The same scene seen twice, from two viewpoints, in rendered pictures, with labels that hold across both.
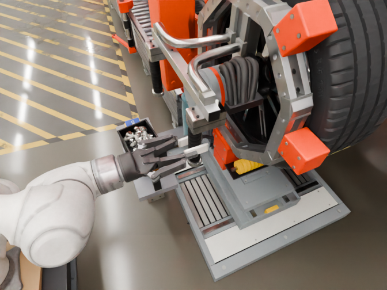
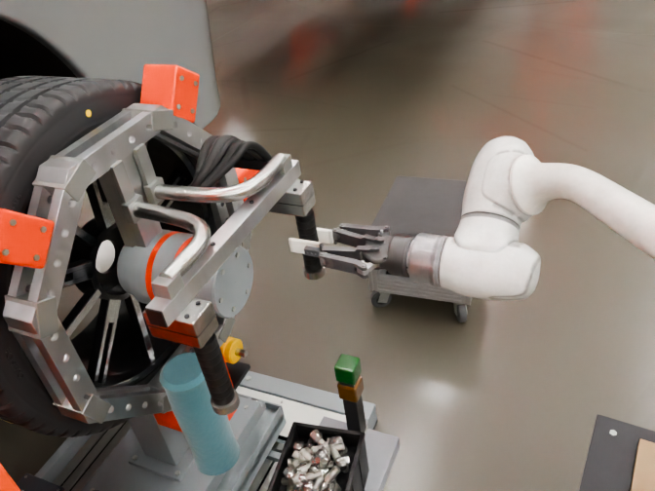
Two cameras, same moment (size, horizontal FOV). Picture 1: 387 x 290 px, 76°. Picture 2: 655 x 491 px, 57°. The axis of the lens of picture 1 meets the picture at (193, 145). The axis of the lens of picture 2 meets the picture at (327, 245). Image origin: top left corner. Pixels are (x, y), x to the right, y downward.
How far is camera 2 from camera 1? 1.25 m
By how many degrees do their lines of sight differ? 81
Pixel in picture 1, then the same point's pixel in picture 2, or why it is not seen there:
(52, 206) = (494, 152)
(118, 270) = not seen: outside the picture
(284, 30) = (182, 98)
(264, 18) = (160, 117)
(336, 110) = not seen: hidden behind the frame
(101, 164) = (431, 239)
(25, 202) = (516, 158)
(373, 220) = not seen: hidden behind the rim
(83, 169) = (454, 241)
